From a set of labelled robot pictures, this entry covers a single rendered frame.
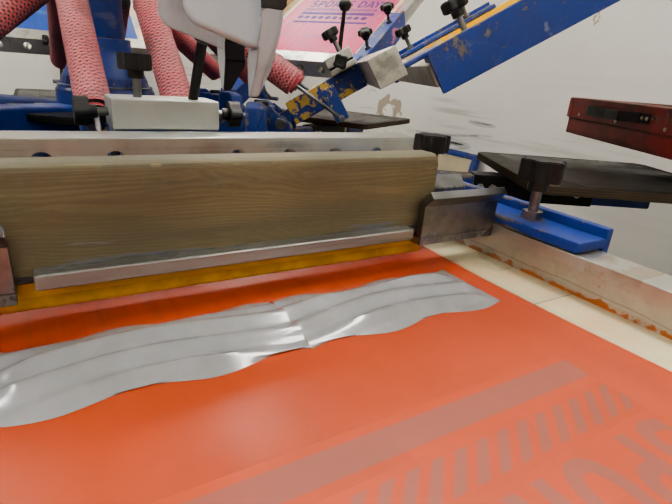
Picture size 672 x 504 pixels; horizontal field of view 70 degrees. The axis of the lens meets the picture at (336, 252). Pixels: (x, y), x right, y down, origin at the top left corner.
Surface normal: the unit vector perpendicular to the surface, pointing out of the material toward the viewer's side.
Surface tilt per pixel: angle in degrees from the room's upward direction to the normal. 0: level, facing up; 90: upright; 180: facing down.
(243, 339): 33
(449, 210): 90
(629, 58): 90
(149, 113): 90
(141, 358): 27
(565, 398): 0
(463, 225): 90
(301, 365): 0
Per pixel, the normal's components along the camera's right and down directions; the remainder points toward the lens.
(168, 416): 0.07, -0.93
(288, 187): 0.51, 0.34
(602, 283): -0.86, 0.12
